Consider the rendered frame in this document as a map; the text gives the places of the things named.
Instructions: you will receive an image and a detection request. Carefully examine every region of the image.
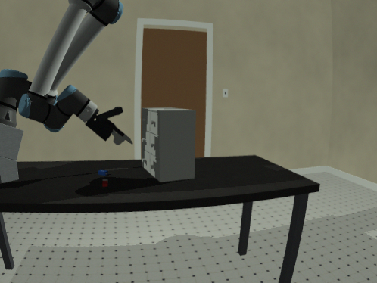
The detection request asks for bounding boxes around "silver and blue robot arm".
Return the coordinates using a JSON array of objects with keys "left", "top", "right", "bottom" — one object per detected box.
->
[{"left": 0, "top": 0, "right": 123, "bottom": 132}]

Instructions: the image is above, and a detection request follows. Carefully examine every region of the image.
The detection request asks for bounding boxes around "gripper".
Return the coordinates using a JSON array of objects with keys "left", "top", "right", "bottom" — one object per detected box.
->
[{"left": 86, "top": 109, "right": 132, "bottom": 145}]

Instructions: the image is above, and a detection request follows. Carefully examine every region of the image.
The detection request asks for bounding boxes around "grey chest of drawers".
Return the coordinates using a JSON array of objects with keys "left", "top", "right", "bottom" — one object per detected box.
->
[{"left": 142, "top": 107, "right": 196, "bottom": 182}]

